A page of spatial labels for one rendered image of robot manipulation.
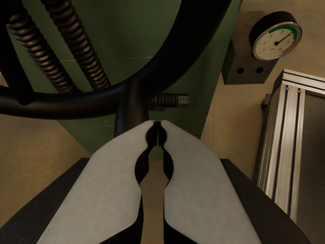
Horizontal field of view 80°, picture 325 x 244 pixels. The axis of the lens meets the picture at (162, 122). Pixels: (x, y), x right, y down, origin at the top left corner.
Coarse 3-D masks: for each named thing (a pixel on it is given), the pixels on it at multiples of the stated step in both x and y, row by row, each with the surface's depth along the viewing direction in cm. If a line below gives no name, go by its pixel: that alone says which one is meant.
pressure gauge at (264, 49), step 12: (276, 12) 26; (288, 12) 26; (264, 24) 26; (276, 24) 25; (288, 24) 25; (252, 36) 28; (264, 36) 27; (276, 36) 27; (288, 36) 27; (300, 36) 26; (252, 48) 28; (264, 48) 28; (276, 48) 28; (288, 48) 29; (264, 60) 30
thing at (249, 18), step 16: (240, 16) 38; (256, 16) 37; (240, 32) 35; (240, 48) 33; (224, 64) 39; (240, 64) 35; (256, 64) 35; (272, 64) 35; (224, 80) 39; (240, 80) 38; (256, 80) 38
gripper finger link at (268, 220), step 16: (224, 160) 8; (240, 176) 8; (240, 192) 7; (256, 192) 7; (256, 208) 6; (272, 208) 6; (256, 224) 6; (272, 224) 6; (288, 224) 6; (272, 240) 5; (288, 240) 5; (304, 240) 5
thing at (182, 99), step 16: (48, 0) 17; (64, 0) 17; (16, 16) 18; (64, 16) 18; (16, 32) 19; (32, 32) 20; (64, 32) 19; (80, 32) 20; (32, 48) 20; (48, 48) 22; (80, 48) 20; (48, 64) 22; (80, 64) 22; (96, 64) 23; (64, 80) 25; (96, 80) 24; (160, 96) 32; (176, 96) 33
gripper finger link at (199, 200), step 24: (168, 144) 9; (192, 144) 9; (168, 168) 9; (192, 168) 8; (216, 168) 8; (168, 192) 7; (192, 192) 7; (216, 192) 7; (168, 216) 6; (192, 216) 6; (216, 216) 6; (240, 216) 6; (168, 240) 6; (192, 240) 5; (216, 240) 5; (240, 240) 5
